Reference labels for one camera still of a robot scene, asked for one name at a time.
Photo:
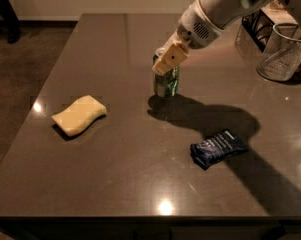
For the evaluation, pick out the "blue rxbar wrapper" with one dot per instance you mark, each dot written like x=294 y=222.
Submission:
x=216 y=148

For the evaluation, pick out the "person's dark leg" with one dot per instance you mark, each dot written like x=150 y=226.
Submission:
x=11 y=20

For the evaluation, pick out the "black wire basket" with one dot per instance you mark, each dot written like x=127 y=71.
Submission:
x=259 y=26

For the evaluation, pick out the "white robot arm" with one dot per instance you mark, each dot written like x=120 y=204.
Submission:
x=224 y=12

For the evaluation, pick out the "yellow sponge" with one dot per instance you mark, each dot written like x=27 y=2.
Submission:
x=77 y=117

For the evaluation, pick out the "silver mesh cup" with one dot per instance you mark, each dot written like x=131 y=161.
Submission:
x=282 y=54

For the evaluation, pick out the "green soda can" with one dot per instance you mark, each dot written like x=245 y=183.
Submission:
x=166 y=85

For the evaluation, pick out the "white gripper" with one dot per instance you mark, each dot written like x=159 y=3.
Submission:
x=197 y=33

